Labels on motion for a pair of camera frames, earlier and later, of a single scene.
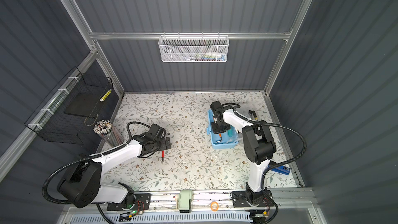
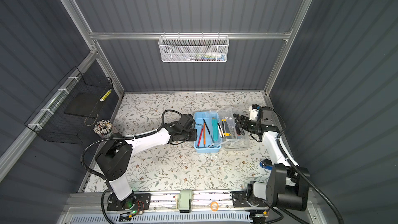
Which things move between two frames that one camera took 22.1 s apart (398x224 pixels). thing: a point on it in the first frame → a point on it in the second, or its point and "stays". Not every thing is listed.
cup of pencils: (104, 128) stays
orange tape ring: (217, 207) stays
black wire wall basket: (69, 107) stays
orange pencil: (221, 137) → (204, 135)
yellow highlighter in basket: (105, 95) stays
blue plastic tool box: (226, 140) → (209, 138)
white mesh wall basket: (193, 49) stays
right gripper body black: (218, 128) → (248, 125)
